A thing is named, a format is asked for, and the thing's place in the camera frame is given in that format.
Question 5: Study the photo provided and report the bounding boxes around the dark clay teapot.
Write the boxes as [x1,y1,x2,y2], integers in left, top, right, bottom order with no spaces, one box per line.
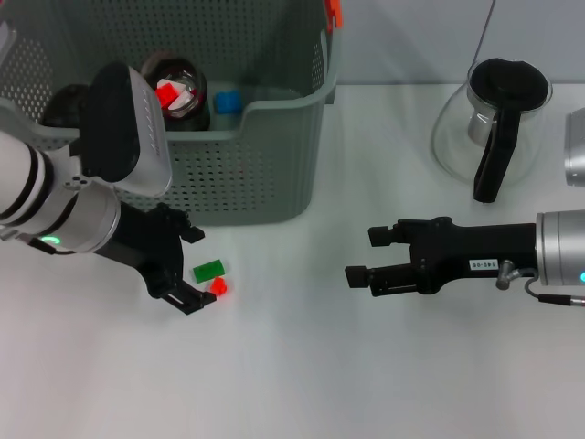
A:
[43,84,90,129]

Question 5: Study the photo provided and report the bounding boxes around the silver right gripper cable connector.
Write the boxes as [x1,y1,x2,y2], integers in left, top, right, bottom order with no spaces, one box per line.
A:
[496,260,585,305]

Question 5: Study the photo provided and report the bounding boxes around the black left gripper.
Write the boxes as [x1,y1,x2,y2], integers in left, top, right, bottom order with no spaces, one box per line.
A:
[93,203,218,317]

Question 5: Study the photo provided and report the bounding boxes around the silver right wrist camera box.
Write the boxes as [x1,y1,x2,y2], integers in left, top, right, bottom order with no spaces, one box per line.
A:
[564,109,585,187]

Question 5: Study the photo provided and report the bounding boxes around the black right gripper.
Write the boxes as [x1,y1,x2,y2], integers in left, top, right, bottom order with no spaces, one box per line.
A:
[345,217,539,297]

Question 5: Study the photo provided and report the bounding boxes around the green toy brick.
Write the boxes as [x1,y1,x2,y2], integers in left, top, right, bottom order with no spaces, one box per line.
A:
[191,259,229,284]

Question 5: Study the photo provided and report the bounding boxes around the glass teapot with black handle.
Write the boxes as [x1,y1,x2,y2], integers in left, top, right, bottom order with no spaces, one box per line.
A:
[430,58,554,203]

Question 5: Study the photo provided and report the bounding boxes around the grey-green perforated storage basket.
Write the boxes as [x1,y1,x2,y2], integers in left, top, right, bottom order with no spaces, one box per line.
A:
[0,0,344,228]

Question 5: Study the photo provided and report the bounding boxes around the blue square toy brick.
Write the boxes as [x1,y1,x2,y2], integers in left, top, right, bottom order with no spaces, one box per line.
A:
[213,91,243,115]

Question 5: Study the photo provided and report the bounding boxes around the orange basket handle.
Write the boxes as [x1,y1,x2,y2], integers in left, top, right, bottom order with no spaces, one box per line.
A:
[323,0,345,29]

